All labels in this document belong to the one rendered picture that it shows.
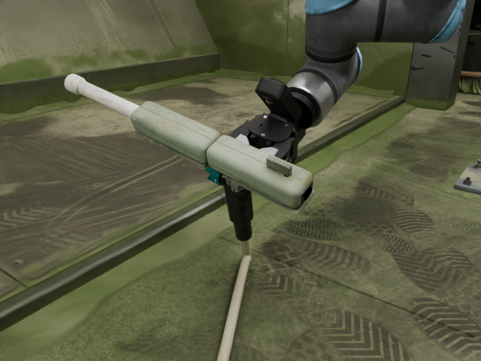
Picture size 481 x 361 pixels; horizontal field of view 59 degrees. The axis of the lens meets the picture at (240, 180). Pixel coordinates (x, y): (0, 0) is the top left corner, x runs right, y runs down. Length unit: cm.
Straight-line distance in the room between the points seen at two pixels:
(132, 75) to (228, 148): 162
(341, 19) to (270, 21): 171
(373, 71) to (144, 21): 118
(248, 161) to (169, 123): 15
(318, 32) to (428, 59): 140
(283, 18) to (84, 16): 98
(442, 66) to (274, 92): 153
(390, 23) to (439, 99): 141
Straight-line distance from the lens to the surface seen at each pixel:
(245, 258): 79
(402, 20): 74
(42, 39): 203
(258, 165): 57
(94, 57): 210
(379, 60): 217
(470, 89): 262
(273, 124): 69
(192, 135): 63
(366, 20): 73
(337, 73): 79
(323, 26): 74
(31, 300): 74
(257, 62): 250
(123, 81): 215
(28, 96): 190
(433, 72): 211
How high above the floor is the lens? 45
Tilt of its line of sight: 23 degrees down
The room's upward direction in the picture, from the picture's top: straight up
